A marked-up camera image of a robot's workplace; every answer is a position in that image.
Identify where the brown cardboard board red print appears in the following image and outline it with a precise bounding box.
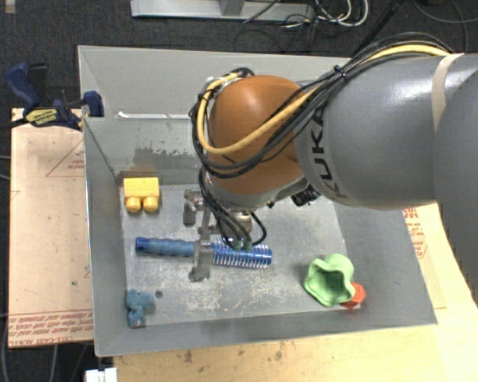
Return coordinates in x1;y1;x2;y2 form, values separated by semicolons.
7;107;447;349

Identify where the green wavy cup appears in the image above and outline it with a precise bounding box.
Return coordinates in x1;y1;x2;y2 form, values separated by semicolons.
302;252;356;308

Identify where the yellow toy building block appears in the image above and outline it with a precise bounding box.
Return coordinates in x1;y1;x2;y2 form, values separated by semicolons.
122;176;162;214

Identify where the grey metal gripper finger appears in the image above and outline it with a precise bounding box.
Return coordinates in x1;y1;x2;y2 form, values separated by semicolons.
182;189;205;227
188;240;216;283

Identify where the blue-grey toy animal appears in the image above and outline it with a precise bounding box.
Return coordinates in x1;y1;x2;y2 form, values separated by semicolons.
124;288;157;329

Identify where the blue bristle brush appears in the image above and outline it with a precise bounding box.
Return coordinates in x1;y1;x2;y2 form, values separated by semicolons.
134;236;273;271

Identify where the grey metal bin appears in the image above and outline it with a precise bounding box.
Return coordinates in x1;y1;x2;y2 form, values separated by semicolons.
77;45;438;358

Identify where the small orange-red block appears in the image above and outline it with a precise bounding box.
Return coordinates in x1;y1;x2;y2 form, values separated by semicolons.
340;281;367;310

